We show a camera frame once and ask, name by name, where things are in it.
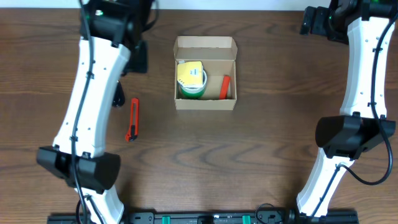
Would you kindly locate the green tape roll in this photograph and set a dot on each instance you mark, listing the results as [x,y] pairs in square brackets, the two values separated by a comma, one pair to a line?
[195,93]

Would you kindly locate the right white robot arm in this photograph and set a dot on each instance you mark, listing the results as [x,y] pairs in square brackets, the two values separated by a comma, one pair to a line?
[366,27]

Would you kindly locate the cardboard box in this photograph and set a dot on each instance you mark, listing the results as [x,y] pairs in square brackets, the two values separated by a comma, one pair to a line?
[218,56]

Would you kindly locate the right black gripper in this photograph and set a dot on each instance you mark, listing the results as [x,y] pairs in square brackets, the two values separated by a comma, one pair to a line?
[313,21]

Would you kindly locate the yellow sticky note pad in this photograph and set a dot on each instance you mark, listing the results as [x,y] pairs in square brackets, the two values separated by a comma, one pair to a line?
[190,74]

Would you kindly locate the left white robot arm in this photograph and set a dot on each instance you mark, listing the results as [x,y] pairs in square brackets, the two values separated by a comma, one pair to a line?
[110,46]

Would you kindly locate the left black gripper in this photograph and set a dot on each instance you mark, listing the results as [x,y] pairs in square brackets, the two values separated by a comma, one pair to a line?
[137,58]

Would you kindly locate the black mounting rail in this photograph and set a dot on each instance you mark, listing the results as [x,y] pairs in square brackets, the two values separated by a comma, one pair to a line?
[270,215]

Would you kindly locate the red utility knife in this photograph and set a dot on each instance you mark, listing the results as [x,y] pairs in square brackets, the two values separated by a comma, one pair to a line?
[133,130]

